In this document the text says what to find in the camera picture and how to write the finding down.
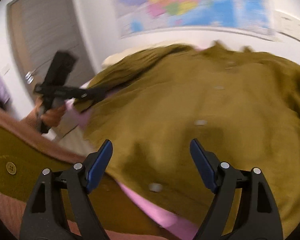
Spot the olive green shirt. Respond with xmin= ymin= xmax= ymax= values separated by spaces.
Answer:
xmin=84 ymin=43 xmax=300 ymax=237

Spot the salmon pink sleeve forearm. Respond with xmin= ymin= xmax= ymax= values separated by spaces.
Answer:
xmin=0 ymin=108 xmax=85 ymax=164

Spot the person's left hand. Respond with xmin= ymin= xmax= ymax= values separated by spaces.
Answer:
xmin=34 ymin=98 xmax=66 ymax=128

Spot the pink bed sheet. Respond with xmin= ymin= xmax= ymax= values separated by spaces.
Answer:
xmin=65 ymin=99 xmax=198 ymax=239

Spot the grey wooden door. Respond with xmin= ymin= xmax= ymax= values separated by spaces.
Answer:
xmin=7 ymin=0 xmax=95 ymax=100

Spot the olive garment with button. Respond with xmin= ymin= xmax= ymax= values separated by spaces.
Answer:
xmin=0 ymin=127 xmax=164 ymax=239

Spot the colourful wall map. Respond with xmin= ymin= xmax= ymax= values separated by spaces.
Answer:
xmin=114 ymin=0 xmax=275 ymax=40

